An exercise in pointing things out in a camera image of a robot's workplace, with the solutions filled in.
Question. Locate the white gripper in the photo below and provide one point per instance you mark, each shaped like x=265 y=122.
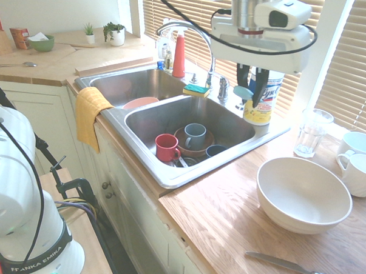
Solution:
x=266 y=48

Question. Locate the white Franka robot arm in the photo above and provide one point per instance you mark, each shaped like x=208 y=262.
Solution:
x=11 y=166

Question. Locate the small chrome sink cap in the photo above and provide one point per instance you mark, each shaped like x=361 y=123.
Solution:
x=239 y=106

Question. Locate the double stainless steel sink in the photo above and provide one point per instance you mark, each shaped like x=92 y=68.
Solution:
x=157 y=175

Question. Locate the wooden knife block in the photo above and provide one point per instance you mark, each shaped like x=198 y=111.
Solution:
x=1 y=44

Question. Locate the Lysol wipes canister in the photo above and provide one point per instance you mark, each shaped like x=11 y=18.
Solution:
x=263 y=114

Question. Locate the green and yellow sponge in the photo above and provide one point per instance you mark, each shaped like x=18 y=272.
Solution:
x=195 y=90

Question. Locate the small chrome sprayer knob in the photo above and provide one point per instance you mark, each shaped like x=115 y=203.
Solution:
x=194 y=79

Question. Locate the chrome curved faucet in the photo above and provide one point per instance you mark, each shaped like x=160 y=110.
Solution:
x=202 y=34

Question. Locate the brown wooden bowl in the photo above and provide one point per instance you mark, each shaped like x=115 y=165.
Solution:
x=208 y=141

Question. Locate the red spray bottle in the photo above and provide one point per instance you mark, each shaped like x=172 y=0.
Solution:
x=178 y=58

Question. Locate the dark blue mug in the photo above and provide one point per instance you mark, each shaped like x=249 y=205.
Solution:
x=215 y=150

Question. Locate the grey mug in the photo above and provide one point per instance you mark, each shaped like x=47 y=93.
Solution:
x=194 y=136

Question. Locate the clear drinking glass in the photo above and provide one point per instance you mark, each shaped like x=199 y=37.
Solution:
x=312 y=136

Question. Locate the small dark glass bottle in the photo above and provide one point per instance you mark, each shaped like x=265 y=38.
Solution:
x=168 y=62

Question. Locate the wide tan window blind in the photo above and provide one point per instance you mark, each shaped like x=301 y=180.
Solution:
x=188 y=10

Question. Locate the clear soap dispenser bottle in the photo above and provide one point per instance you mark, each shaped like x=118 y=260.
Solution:
x=162 y=48

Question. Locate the red mug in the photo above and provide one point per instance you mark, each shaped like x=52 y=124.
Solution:
x=166 y=148

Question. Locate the pink bowl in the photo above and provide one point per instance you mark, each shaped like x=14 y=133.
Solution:
x=140 y=103

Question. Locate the wide white cup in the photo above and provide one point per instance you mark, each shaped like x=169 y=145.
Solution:
x=360 y=144

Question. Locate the large cream bowl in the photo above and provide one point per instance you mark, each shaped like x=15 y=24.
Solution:
x=302 y=196

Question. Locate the trailing plant in white pot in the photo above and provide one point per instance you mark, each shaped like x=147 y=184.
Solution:
x=116 y=37

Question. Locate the white ribbed mug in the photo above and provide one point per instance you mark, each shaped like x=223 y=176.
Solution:
x=360 y=178

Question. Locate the small spiky potted plant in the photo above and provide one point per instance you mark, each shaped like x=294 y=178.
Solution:
x=89 y=37

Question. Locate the yellow dish towel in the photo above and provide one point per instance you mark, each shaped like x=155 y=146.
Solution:
x=88 y=117

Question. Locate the round brass cabinet knob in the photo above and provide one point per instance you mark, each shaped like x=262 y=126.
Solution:
x=106 y=185
x=109 y=195

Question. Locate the cream kitchen cabinet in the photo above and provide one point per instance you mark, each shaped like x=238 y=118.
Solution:
x=142 y=232

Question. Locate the black metal clamp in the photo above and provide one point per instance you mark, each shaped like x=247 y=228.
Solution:
x=77 y=187

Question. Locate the green bowl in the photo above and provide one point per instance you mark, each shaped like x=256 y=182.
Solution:
x=42 y=45

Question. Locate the white crumpled paper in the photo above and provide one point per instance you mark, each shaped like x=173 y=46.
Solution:
x=38 y=37

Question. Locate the metal spoon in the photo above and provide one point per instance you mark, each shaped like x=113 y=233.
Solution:
x=25 y=64

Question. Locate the wooden robot mounting table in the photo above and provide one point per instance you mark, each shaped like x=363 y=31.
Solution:
x=87 y=245

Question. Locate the orange cardboard box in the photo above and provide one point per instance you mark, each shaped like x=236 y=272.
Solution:
x=19 y=38

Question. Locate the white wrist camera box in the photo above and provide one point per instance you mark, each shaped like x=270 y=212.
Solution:
x=282 y=14

